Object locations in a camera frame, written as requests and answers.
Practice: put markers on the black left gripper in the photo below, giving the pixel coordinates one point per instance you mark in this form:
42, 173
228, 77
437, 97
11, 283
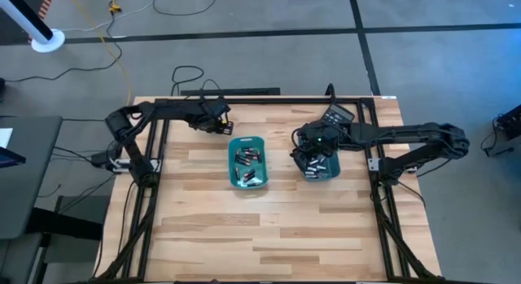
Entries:
209, 113

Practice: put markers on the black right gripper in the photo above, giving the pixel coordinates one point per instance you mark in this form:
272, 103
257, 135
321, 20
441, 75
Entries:
317, 139

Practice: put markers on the silver black Energizer AA battery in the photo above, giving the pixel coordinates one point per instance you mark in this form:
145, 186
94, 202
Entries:
320, 168
311, 173
312, 177
314, 162

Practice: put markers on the dusty blue-teal plastic bin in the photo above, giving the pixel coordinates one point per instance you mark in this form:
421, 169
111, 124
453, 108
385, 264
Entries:
334, 170

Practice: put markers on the bright teal plastic bin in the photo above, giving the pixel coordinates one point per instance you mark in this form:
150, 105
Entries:
232, 170

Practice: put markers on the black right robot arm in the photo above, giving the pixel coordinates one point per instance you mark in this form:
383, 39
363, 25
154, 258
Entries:
407, 135

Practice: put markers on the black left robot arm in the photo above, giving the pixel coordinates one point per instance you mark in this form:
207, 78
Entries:
163, 111

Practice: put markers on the black power strip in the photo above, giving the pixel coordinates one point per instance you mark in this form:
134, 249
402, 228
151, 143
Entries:
230, 91

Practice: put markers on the black desk calculator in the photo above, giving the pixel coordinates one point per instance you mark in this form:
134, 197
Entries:
338, 113

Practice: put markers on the black desk base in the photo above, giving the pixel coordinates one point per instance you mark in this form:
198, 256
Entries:
61, 225

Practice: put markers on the white floor stand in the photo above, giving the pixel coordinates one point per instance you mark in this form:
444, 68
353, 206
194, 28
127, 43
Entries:
48, 42

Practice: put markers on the grey desk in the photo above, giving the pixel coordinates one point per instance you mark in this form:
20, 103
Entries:
32, 186

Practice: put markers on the black equipment box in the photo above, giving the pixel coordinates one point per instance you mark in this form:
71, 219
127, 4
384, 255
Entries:
510, 121

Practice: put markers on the dark tablet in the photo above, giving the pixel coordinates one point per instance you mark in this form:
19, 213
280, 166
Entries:
10, 158

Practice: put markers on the white paper sheet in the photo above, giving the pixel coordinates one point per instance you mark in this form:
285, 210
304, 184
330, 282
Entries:
5, 137

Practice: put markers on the grey cabinet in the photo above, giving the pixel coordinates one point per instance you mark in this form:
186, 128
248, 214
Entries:
16, 259

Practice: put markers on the black aluminium table frame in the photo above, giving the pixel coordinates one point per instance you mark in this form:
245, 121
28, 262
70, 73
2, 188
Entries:
264, 100

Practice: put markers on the black camera bracket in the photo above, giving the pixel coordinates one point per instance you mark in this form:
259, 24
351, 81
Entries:
330, 93

